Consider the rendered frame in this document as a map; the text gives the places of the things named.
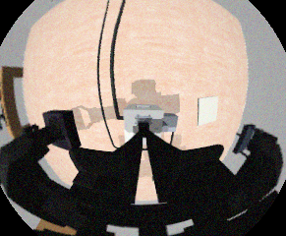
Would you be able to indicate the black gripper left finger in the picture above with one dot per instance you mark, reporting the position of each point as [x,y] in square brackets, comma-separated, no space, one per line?
[124,162]

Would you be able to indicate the white flat square tile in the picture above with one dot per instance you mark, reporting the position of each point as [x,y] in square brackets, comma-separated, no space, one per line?
[207,108]

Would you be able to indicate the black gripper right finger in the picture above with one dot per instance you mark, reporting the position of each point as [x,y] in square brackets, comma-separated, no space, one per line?
[167,162]

